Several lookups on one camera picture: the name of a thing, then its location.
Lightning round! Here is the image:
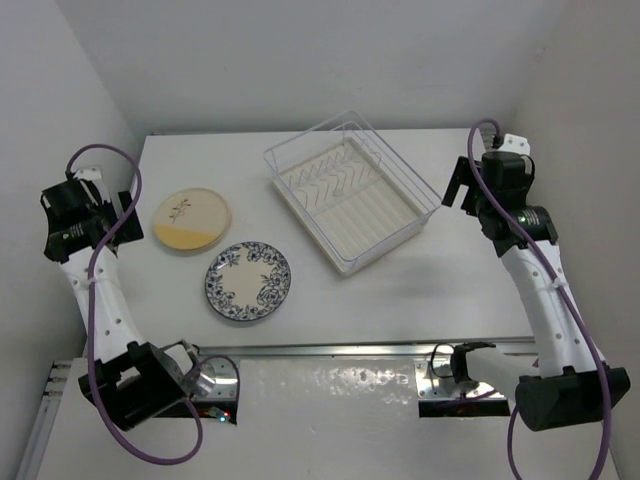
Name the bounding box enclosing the tan plate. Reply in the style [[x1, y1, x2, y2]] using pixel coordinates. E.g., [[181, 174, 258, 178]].
[[151, 187, 232, 252]]

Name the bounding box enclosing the black patterned plate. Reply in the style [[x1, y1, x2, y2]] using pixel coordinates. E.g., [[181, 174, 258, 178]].
[[204, 241, 292, 322]]

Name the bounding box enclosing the red blue floral plate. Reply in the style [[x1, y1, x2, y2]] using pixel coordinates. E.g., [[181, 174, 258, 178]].
[[218, 316, 272, 329]]

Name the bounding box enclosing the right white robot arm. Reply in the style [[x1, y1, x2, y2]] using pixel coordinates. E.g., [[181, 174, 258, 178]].
[[442, 151, 631, 431]]

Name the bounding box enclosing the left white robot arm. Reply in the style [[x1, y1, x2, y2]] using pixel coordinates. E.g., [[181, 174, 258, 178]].
[[40, 172, 195, 431]]

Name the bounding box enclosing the small green circuit board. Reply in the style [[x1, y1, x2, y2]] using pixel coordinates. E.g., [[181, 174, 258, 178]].
[[199, 406, 233, 423]]

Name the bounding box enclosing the white front cover panel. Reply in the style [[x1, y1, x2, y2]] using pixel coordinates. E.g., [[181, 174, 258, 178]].
[[39, 359, 601, 479]]

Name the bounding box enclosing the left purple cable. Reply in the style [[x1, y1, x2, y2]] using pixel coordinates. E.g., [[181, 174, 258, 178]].
[[65, 144, 240, 466]]

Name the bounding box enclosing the purple cable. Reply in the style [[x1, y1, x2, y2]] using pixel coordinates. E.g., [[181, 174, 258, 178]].
[[466, 117, 614, 480], [65, 144, 240, 466]]

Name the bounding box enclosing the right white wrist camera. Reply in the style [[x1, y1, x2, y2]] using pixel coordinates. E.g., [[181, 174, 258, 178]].
[[492, 133, 531, 156]]

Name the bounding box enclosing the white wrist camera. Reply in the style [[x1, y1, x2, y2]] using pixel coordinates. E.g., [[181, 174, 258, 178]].
[[68, 166, 110, 204], [492, 133, 531, 156]]

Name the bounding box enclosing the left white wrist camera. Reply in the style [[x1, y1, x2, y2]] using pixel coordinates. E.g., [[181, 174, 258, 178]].
[[68, 166, 110, 204]]

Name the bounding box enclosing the white wire dish rack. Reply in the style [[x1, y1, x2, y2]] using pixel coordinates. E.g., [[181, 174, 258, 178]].
[[262, 109, 443, 266]]

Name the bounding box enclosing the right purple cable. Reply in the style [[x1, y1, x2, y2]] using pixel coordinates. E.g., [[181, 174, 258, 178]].
[[466, 117, 614, 480]]

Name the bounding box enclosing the aluminium mounting rail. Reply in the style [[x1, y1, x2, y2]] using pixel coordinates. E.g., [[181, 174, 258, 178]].
[[44, 335, 531, 406]]

